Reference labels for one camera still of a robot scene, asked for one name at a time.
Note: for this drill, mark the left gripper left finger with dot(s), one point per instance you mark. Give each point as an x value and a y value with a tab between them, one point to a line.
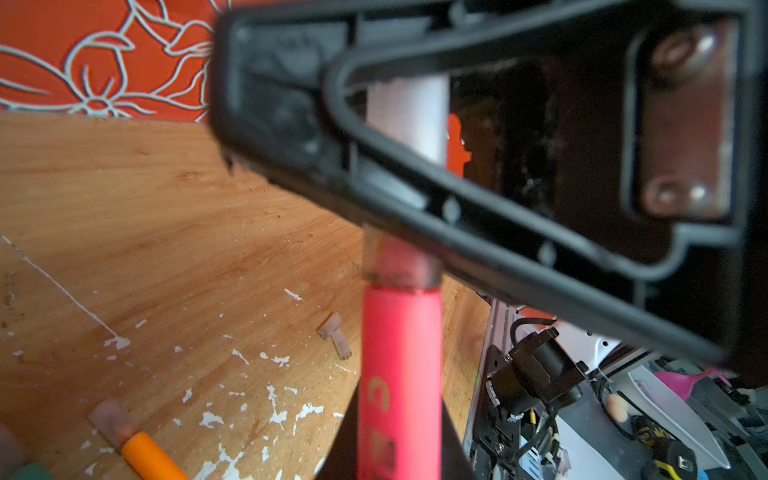
341	460

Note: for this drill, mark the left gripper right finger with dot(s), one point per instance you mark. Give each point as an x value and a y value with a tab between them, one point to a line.
454	462

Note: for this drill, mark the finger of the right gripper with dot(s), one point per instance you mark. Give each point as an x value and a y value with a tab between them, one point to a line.
605	161

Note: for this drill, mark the pink marker pen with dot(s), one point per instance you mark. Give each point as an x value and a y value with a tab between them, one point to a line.
399	397

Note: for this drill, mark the orange marker pen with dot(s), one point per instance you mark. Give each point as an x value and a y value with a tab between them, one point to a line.
148	460

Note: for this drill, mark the green marker pen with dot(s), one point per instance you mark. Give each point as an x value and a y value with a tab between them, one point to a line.
31	471

